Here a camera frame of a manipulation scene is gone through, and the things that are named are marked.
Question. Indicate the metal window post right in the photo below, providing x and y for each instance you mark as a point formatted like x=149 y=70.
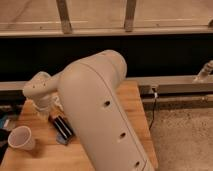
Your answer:
x=129 y=15

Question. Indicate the white bracket at window ledge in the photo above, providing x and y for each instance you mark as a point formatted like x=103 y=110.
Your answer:
x=204 y=72

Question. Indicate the metal window post left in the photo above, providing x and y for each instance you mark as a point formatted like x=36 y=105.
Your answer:
x=64 y=16

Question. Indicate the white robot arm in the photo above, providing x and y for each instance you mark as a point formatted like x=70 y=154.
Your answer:
x=87 y=92

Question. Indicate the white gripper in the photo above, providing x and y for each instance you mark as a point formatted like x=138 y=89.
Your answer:
x=44 y=104

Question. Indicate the white paper cup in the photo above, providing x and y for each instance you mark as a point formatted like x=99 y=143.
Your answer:
x=21 y=138

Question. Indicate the metal window post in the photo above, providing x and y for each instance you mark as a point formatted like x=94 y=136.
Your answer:
x=64 y=16
x=129 y=15

